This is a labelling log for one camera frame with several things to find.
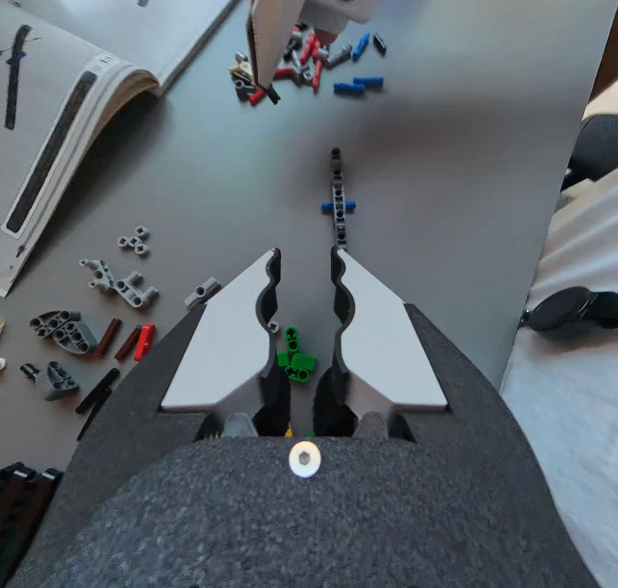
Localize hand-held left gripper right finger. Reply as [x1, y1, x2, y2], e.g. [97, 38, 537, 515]
[330, 247, 448, 437]

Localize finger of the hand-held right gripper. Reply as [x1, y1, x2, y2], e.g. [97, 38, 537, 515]
[246, 0, 317, 90]

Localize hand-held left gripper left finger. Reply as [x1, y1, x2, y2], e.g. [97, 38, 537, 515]
[161, 248, 283, 437]

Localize pile of mixed lego pins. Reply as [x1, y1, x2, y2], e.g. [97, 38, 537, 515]
[228, 24, 388, 107]

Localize long grey lego beam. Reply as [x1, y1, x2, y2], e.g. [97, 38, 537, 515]
[330, 148, 350, 253]

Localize light grey lego axle connector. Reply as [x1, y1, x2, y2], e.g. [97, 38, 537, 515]
[184, 277, 222, 309]

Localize red lego piece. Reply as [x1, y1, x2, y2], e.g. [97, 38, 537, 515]
[134, 323, 156, 362]

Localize green lego connector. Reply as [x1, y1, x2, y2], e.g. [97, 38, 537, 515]
[285, 353, 317, 383]
[277, 326, 300, 368]

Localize light grey lego pin connector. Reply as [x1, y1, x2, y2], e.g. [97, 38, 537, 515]
[113, 272, 159, 308]
[79, 258, 117, 292]

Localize black lego axle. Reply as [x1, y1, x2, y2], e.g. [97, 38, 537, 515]
[74, 368, 121, 415]
[76, 389, 113, 442]

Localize dark grey lego liftarm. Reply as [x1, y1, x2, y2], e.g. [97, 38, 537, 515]
[51, 320, 98, 355]
[30, 310, 81, 341]

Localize open lego instruction booklet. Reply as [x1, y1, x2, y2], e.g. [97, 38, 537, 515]
[0, 0, 249, 299]

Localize black green lego assembly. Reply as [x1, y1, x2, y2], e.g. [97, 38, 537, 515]
[0, 462, 64, 581]

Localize light grey round connectors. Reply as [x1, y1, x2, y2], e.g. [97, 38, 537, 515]
[117, 226, 151, 258]

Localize black badge reel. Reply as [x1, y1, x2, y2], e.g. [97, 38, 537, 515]
[520, 286, 602, 333]

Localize black mesh office chair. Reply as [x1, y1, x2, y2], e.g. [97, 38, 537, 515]
[561, 114, 618, 191]

